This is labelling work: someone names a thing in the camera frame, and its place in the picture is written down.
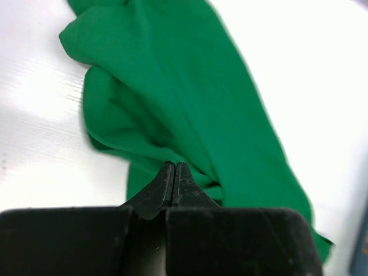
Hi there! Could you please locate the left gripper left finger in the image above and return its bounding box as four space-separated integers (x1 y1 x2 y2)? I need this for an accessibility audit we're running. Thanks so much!
121 162 175 220

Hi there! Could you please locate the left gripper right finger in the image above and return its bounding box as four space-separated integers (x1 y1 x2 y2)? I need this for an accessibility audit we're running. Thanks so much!
171 162 220 208

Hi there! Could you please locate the green t shirt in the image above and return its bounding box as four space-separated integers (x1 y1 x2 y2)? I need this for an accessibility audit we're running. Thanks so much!
59 0 336 265

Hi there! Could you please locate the translucent blue plastic bin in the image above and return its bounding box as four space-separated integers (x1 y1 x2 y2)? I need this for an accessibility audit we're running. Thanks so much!
349 212 367 276

